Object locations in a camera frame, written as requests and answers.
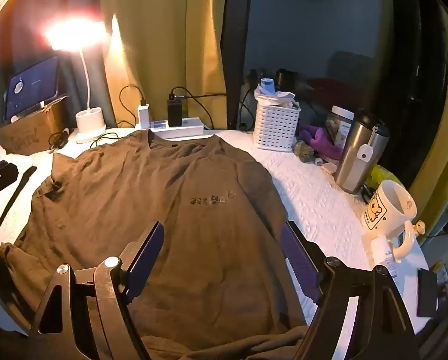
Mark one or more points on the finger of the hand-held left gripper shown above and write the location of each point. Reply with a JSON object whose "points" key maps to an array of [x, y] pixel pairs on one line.
{"points": [[0, 176]]}

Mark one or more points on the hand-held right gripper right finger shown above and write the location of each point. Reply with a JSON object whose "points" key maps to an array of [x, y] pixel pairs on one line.
{"points": [[299, 258]]}

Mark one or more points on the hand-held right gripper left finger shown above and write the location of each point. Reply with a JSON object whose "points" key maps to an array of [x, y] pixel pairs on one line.
{"points": [[149, 255]]}

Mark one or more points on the brown t-shirt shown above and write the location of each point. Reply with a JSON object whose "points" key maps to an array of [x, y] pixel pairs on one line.
{"points": [[152, 195]]}

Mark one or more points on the brown cardboard box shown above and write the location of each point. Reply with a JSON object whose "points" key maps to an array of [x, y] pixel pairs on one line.
{"points": [[32, 131]]}

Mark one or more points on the white tube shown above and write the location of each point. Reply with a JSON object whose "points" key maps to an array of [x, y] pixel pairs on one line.
{"points": [[383, 255]]}

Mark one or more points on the white cartoon mug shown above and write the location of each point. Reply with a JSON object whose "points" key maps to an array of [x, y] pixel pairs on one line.
{"points": [[381, 210]]}

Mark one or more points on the white desk lamp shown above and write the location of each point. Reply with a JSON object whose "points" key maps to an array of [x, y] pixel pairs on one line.
{"points": [[90, 120]]}

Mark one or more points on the grey fuzzy ball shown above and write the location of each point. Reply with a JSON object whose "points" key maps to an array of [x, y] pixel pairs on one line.
{"points": [[303, 150]]}

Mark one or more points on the stainless steel tumbler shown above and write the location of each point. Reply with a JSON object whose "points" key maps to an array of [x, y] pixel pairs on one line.
{"points": [[353, 157]]}

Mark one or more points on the yellow bag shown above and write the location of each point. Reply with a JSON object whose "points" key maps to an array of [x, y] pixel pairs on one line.
{"points": [[381, 174]]}

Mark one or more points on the purple cloth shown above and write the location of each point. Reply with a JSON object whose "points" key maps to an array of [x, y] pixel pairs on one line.
{"points": [[321, 140]]}

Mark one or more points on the white power strip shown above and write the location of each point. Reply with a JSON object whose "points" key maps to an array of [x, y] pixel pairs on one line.
{"points": [[182, 129]]}

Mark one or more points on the black phone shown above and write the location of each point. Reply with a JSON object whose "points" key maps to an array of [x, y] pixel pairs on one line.
{"points": [[426, 292]]}

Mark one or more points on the white plastic basket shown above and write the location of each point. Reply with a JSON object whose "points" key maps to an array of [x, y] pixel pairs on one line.
{"points": [[276, 127]]}

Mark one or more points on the white charger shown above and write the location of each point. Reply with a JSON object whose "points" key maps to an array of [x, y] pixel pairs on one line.
{"points": [[144, 116]]}

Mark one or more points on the black charger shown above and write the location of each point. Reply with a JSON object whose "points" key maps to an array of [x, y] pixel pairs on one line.
{"points": [[174, 114]]}

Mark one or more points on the white crumpled plastic bag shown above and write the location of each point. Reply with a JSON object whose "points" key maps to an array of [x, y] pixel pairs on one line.
{"points": [[280, 97]]}

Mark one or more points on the blue capped bottle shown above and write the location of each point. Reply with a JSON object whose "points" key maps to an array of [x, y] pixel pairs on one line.
{"points": [[267, 84]]}

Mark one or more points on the dark cup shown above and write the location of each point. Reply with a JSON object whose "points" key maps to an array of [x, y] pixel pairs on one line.
{"points": [[284, 78]]}

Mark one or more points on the yellow curtain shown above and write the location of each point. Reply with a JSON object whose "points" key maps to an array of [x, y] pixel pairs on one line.
{"points": [[441, 120], [164, 26]]}

